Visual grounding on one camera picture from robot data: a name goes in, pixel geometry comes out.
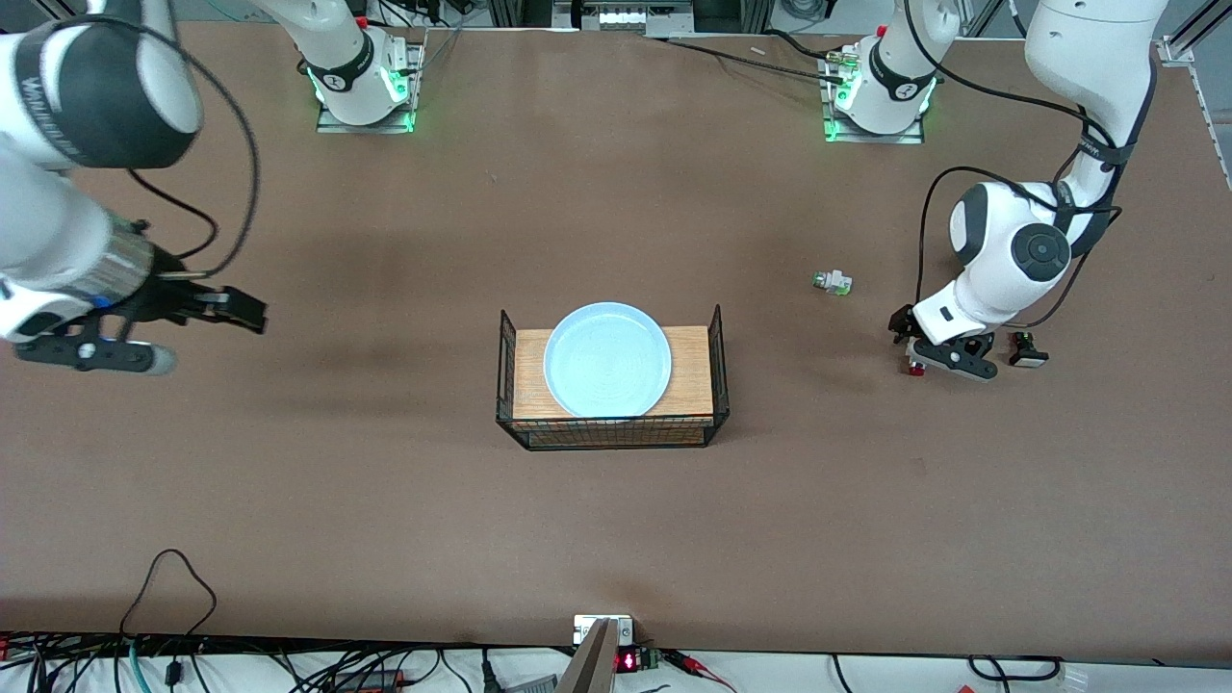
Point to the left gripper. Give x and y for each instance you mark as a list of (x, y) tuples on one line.
[(901, 324)]

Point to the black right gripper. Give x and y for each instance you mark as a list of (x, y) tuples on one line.
[(171, 296)]

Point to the red push button switch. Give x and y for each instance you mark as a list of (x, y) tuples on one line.
[(914, 369)]

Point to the light blue plate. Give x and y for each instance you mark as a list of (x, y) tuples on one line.
[(607, 360)]

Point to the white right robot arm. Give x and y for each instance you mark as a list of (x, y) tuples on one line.
[(38, 241)]

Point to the red clip test lead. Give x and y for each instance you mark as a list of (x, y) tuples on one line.
[(698, 666)]

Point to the red digit display module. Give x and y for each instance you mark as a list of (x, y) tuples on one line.
[(630, 660)]

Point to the green push button switch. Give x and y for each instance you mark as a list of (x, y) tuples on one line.
[(834, 282)]

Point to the black push button switch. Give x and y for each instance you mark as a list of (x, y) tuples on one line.
[(1028, 354)]

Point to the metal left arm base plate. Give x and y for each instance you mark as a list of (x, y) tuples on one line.
[(910, 138)]

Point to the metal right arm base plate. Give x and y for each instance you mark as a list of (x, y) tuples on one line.
[(416, 77)]

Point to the aluminium frame with white device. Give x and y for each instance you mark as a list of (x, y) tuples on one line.
[(626, 17)]

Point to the grey metal bracket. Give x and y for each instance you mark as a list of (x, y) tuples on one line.
[(592, 659)]

